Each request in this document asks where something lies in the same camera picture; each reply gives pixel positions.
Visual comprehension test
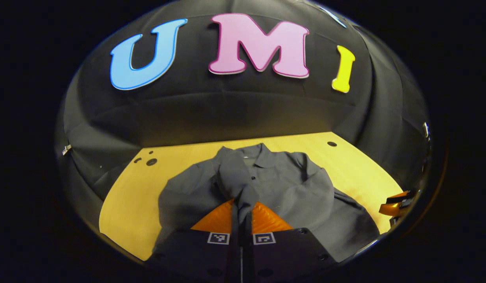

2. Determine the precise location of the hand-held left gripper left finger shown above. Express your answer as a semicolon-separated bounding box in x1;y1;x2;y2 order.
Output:
149;198;241;283

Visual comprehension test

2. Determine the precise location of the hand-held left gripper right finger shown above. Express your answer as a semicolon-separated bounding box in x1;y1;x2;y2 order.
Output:
243;202;337;283

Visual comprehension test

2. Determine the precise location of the grey button-up shirt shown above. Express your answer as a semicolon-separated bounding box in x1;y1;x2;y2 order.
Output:
152;143;381;262

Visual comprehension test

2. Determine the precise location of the black backdrop cloth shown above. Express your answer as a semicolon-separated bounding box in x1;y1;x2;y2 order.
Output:
54;0;432;213

